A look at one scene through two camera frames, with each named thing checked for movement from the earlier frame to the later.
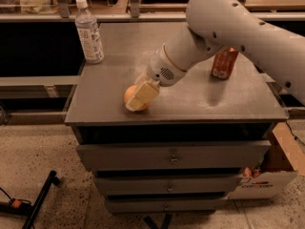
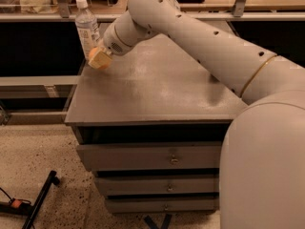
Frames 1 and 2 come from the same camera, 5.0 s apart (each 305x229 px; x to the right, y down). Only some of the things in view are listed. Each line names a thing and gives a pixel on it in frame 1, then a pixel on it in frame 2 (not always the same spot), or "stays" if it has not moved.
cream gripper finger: [145, 93] to [101, 58]
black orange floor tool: [15, 206] stays
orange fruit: [130, 93] to [94, 51]
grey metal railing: [62, 12] stays
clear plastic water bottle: [89, 34] stays
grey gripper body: [162, 70] to [111, 41]
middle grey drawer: [167, 184] stays
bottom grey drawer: [165, 205] stays
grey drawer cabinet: [187, 151] stays
